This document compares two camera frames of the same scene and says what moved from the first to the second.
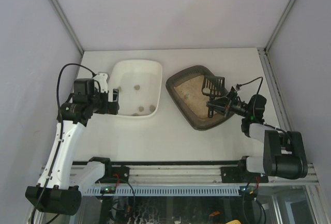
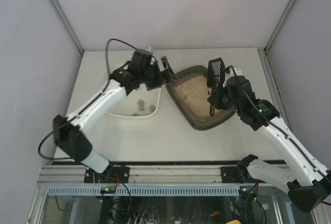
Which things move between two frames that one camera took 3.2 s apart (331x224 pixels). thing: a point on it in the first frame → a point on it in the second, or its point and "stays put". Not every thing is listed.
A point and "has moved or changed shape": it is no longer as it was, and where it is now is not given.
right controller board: [248, 191] stays put
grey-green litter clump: [152, 108] stays put
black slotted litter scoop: [213, 86] has moved or changed shape
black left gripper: [108, 102] → [157, 74]
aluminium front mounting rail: [196, 174] stays put
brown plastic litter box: [185, 91] stays put
